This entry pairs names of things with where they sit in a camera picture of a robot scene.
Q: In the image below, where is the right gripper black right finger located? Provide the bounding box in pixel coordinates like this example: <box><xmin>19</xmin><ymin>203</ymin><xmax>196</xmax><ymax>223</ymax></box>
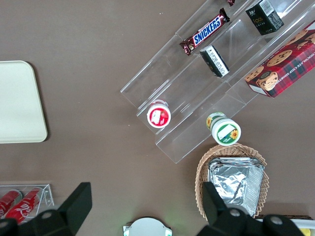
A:
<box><xmin>196</xmin><ymin>181</ymin><xmax>304</xmax><ymax>236</ymax></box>

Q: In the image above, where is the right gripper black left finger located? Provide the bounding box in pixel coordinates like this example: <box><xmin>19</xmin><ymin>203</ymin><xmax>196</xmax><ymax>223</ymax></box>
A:
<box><xmin>0</xmin><ymin>181</ymin><xmax>93</xmax><ymax>236</ymax></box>

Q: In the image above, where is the light oval wicker basket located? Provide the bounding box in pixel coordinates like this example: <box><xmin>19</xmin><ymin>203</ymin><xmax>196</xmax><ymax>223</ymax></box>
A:
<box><xmin>195</xmin><ymin>144</ymin><xmax>269</xmax><ymax>219</ymax></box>

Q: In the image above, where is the beige rectangular plastic tray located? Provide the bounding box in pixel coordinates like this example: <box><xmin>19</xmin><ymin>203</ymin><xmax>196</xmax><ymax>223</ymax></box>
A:
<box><xmin>0</xmin><ymin>60</ymin><xmax>48</xmax><ymax>144</ymax></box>

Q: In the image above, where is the clear acrylic bottle rack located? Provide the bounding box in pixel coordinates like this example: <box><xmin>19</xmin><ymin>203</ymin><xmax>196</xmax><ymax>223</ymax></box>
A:
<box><xmin>0</xmin><ymin>183</ymin><xmax>55</xmax><ymax>226</ymax></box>

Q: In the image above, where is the green lid yogurt cup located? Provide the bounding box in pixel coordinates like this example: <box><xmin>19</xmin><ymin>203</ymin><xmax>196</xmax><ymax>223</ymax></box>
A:
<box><xmin>205</xmin><ymin>112</ymin><xmax>242</xmax><ymax>146</ymax></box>

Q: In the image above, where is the clear acrylic stepped shelf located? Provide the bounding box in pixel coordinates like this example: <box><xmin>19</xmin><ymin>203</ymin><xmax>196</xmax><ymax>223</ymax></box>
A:
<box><xmin>120</xmin><ymin>0</ymin><xmax>315</xmax><ymax>164</ymax></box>

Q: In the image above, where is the red lid yogurt cup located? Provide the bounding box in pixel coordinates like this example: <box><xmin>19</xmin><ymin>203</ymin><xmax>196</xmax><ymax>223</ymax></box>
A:
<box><xmin>146</xmin><ymin>99</ymin><xmax>172</xmax><ymax>129</ymax></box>

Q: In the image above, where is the small black carton box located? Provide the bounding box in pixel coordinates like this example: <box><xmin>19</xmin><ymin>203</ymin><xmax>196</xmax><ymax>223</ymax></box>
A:
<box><xmin>245</xmin><ymin>0</ymin><xmax>285</xmax><ymax>36</ymax></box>
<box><xmin>199</xmin><ymin>45</ymin><xmax>231</xmax><ymax>79</ymax></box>

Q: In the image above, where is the red chocolate chip cookie box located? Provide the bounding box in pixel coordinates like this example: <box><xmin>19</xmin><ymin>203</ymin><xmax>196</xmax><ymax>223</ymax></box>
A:
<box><xmin>245</xmin><ymin>19</ymin><xmax>315</xmax><ymax>98</ymax></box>

